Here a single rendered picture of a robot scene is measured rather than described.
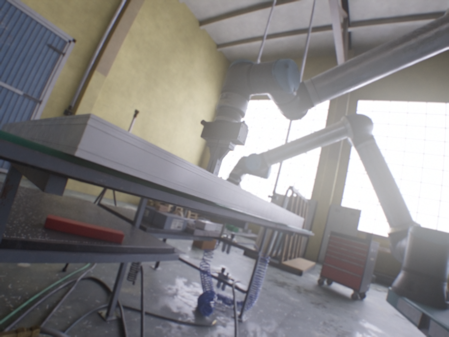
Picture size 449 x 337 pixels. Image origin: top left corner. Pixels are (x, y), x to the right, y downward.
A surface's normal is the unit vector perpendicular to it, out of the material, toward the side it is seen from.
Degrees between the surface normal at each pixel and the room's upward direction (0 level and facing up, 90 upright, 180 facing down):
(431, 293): 70
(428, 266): 90
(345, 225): 90
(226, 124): 90
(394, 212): 105
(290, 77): 90
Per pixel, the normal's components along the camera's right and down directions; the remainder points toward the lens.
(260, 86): -0.51, 0.73
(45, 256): 0.80, 0.15
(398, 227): -0.73, -0.66
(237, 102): 0.27, -0.07
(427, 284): -0.43, -0.60
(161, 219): -0.53, -0.29
